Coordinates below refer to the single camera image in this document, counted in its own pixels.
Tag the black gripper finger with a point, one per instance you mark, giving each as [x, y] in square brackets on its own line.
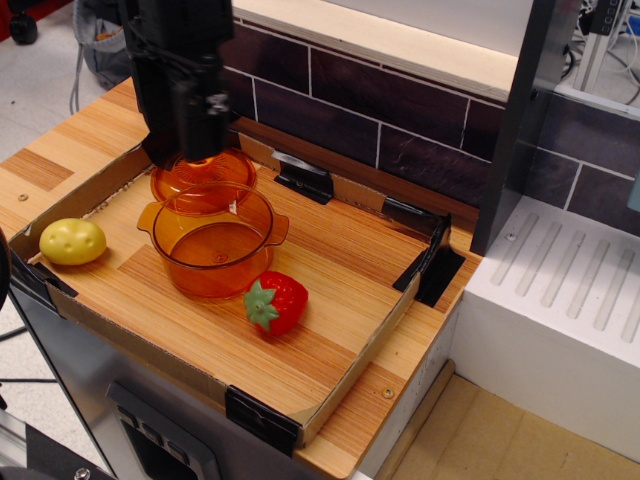
[161, 144]
[202, 120]

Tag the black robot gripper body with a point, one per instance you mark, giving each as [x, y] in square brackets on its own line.
[183, 38]

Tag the yellow toy potato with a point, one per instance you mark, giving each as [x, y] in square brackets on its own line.
[72, 241]

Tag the cardboard fence with black tape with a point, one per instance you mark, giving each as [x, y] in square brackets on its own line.
[345, 245]

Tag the orange transparent pot lid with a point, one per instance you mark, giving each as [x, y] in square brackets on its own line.
[232, 165]

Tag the orange transparent plastic pot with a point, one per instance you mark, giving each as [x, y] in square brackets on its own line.
[214, 238]

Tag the grey fabric bag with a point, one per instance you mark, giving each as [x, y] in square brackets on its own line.
[100, 37]

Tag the black caster wheel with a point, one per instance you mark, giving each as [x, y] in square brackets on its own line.
[23, 29]

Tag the red toy strawberry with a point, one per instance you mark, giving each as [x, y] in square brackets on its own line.
[275, 302]

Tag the white toy sink drainboard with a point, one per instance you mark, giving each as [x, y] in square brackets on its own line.
[550, 322]

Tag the dark grey vertical post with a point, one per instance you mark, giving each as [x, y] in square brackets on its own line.
[540, 65]

